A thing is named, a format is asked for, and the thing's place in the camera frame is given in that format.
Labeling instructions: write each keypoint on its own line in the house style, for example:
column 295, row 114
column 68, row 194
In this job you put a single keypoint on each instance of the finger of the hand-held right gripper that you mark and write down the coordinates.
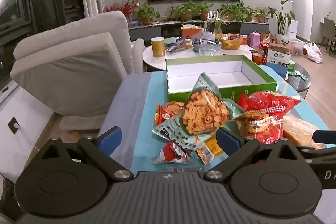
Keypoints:
column 325, row 137

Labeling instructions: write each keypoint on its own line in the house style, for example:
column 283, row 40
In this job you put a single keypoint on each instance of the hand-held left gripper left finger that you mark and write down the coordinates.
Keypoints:
column 110, row 138

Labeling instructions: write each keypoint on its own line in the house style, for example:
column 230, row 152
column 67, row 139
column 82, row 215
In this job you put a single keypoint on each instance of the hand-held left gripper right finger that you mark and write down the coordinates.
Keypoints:
column 227, row 140

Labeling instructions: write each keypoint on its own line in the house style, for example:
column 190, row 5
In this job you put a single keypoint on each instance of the small yellow snack packet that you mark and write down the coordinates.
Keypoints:
column 210, row 149

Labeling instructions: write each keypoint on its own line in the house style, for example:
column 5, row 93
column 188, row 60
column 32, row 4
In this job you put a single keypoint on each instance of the clear bread packet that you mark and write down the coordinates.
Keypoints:
column 299, row 129

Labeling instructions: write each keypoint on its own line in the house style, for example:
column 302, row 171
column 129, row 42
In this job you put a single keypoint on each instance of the red cartoon snack packet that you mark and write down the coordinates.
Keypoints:
column 262, row 127

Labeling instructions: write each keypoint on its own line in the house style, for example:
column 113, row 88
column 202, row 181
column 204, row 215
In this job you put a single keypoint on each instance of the green white crisp packet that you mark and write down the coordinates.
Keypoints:
column 199, row 111

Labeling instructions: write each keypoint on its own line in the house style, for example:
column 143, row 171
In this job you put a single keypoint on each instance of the red crinkled plastic bag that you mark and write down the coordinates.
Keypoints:
column 267, row 99

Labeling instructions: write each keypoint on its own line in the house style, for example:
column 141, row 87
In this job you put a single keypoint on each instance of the small orange red snack packet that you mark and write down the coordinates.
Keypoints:
column 169, row 109

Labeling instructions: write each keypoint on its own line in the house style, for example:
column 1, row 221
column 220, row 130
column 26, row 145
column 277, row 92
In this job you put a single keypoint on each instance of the green cardboard box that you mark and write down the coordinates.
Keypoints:
column 223, row 70

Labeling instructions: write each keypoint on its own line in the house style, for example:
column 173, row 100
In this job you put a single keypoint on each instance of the small red foil snack packet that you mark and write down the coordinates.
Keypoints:
column 172, row 153

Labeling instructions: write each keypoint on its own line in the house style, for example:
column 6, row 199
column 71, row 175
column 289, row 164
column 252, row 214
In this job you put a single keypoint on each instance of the dark marble round table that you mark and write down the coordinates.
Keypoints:
column 299, row 85

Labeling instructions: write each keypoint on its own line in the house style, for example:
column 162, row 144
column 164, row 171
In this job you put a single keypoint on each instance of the green snack packet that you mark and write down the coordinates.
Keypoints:
column 299, row 75

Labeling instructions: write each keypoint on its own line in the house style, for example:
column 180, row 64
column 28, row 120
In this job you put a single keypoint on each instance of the green round tin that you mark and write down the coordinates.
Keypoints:
column 291, row 66

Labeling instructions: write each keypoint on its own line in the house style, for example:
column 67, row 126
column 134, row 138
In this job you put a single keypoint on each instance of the grey sofa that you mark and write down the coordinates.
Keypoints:
column 71, row 64

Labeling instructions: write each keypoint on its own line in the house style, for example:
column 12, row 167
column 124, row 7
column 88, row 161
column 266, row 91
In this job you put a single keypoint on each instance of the white plastic bag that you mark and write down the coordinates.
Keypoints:
column 313, row 52

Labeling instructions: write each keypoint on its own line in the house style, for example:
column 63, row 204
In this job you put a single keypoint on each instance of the orange cup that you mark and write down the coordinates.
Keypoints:
column 257, row 59

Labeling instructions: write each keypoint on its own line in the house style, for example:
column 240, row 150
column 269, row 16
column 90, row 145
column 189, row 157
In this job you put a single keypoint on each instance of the clear glass cup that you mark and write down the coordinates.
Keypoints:
column 206, row 50

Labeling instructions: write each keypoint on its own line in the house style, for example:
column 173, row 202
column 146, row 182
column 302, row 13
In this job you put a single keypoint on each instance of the clear storage bin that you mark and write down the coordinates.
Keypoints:
column 294, row 47

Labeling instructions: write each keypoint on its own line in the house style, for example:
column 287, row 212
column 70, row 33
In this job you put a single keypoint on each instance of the yellow wicker basket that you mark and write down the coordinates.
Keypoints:
column 231, row 44

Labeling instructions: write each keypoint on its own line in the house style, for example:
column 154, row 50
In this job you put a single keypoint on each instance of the grey blue plastic bin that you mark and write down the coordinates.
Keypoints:
column 195, row 47

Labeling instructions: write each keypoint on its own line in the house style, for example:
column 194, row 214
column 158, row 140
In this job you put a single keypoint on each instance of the red foil wrapper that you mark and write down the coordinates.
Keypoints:
column 263, row 45

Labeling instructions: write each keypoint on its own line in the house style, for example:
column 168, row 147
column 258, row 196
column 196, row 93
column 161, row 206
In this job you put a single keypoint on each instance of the pink carton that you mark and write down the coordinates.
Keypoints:
column 254, row 40

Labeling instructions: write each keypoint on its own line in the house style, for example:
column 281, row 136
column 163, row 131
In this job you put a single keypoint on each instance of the grey dining chair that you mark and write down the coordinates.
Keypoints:
column 329, row 32

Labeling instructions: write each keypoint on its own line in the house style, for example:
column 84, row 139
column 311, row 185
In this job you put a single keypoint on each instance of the dark blue snack packets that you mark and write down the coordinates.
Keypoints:
column 178, row 46

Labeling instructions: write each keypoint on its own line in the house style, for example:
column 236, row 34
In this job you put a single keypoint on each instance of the white air purifier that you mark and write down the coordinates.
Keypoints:
column 292, row 28

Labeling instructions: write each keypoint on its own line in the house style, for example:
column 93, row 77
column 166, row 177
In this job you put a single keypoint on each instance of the grey television cabinet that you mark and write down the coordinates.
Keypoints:
column 147, row 31

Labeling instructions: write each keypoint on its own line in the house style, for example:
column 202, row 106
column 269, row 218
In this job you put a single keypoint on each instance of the orange tissue box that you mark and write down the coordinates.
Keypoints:
column 190, row 32

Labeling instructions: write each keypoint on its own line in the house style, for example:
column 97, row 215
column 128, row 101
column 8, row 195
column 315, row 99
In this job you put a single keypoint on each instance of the glass vase with green plant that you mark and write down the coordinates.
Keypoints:
column 217, row 26

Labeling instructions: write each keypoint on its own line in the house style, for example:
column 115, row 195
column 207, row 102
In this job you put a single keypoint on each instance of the tall leafy floor plant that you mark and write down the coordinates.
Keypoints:
column 281, row 19

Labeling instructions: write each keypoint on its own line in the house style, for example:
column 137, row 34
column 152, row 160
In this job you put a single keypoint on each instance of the white picket decoration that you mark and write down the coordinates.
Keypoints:
column 213, row 15

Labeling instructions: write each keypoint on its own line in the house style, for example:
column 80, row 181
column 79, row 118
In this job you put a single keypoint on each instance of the potted green plant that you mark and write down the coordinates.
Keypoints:
column 260, row 16
column 185, row 13
column 204, row 12
column 229, row 12
column 146, row 15
column 248, row 15

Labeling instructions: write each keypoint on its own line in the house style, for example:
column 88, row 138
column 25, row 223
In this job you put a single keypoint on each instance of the red berry decoration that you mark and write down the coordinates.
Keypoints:
column 123, row 7

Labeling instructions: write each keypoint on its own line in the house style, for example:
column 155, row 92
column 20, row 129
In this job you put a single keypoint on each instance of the black wall socket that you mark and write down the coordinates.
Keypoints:
column 13, row 125

